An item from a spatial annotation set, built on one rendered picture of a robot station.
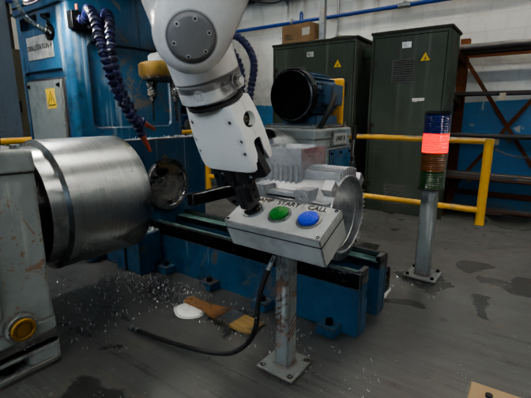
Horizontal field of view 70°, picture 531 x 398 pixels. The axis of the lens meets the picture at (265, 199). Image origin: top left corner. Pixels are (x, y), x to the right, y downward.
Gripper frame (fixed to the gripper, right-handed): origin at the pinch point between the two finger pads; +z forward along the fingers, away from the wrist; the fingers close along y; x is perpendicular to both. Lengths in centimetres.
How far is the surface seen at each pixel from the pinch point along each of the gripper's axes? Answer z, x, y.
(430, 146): 18, -49, -13
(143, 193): 3.8, 0.3, 28.2
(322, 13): 42, -363, 179
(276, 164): 6.8, -18.6, 8.5
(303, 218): 2.3, 0.5, -9.7
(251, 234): 4.9, 3.5, -1.6
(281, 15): 65, -536, 347
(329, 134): 29, -72, 27
